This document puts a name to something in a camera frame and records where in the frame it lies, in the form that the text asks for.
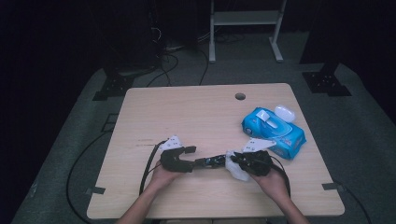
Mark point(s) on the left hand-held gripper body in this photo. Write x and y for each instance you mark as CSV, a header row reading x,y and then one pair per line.
x,y
172,161

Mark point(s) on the grey tape strip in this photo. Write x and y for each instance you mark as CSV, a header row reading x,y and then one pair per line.
x,y
331,186
96,190

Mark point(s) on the white metal stand frame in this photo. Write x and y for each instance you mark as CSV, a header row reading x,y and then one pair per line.
x,y
246,18

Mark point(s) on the blue toy car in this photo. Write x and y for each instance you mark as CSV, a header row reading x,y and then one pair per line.
x,y
214,161

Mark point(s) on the blue wet wipes pack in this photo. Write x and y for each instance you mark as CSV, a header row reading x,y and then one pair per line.
x,y
280,137

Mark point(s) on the person's left hand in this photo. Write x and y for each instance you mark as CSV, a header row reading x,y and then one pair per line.
x,y
162,179

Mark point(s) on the black stand base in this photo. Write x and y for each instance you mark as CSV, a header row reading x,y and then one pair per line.
x,y
325,82
115,85

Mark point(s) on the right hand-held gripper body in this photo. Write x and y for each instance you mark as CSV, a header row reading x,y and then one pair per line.
x,y
257,161

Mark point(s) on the person's right hand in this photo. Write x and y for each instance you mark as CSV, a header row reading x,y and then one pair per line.
x,y
274,185

